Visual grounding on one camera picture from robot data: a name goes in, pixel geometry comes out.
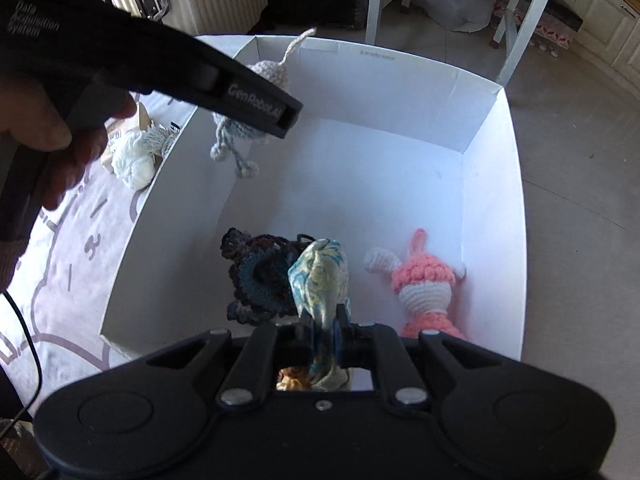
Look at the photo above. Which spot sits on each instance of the grey crochet mouse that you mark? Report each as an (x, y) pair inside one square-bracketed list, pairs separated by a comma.
[(232, 135)]

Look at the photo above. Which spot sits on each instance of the tan printed small box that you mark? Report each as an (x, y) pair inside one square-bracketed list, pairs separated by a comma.
[(116, 132)]

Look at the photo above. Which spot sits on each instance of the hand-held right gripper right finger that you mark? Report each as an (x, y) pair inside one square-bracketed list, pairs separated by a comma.
[(345, 340)]

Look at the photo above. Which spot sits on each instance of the pink patterned fabric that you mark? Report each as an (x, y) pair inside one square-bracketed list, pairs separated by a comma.
[(550, 30)]

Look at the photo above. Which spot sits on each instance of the cream kitchen cabinet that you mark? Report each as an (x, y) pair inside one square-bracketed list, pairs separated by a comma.
[(600, 10)]

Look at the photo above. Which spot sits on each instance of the person's left hand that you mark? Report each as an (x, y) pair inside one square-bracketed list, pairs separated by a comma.
[(30, 120)]

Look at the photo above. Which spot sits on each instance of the white yarn pompom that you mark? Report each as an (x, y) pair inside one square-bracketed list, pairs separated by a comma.
[(132, 160)]

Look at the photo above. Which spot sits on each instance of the dark crochet octopus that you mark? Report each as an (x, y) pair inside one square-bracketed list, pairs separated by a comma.
[(260, 270)]

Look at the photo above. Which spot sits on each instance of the pink crochet doll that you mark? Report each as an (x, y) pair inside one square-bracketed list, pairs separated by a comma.
[(425, 280)]

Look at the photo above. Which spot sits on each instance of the white shoe box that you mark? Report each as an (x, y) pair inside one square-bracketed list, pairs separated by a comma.
[(380, 170)]

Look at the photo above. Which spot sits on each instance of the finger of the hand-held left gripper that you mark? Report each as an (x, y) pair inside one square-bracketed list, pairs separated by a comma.
[(255, 100)]

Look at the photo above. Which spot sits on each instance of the blue floral fabric pouch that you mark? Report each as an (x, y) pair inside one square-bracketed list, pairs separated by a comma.
[(320, 270)]

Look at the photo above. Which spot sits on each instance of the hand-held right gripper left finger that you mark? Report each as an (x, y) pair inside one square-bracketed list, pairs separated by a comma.
[(302, 340)]

